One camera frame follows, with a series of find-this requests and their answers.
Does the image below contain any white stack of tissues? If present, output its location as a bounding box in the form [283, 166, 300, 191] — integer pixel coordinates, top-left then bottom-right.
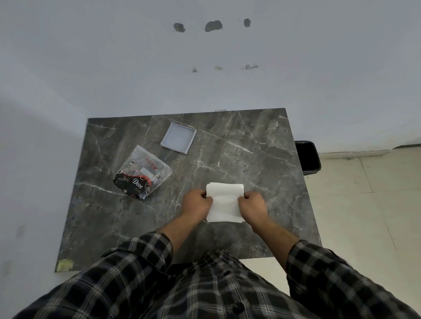
[205, 182, 246, 223]

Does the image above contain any black trash bin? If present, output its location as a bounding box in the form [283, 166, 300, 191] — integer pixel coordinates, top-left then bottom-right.
[294, 140, 322, 176]

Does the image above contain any Dove tissue plastic pack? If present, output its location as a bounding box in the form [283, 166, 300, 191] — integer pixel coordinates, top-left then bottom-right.
[113, 145, 173, 200]

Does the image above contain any person's left hand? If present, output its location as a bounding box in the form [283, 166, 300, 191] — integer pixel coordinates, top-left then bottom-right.
[180, 189, 214, 227]

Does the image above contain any white box lid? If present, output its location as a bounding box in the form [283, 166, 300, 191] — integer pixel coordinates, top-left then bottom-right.
[160, 122, 197, 155]

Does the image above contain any person's right forearm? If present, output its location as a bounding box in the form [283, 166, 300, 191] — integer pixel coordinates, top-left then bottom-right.
[253, 216, 421, 319]

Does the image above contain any person's right hand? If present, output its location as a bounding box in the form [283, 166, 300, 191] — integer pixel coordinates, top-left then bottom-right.
[237, 191, 269, 230]

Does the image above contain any person's plaid shirt torso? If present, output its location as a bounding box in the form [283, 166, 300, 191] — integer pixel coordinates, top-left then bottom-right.
[144, 249, 316, 319]

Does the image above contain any yellowish tape patch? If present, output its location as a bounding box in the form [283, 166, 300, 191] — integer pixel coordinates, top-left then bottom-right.
[55, 259, 75, 273]

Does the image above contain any person's left forearm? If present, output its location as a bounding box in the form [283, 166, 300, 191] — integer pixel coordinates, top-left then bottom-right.
[13, 218, 198, 319]

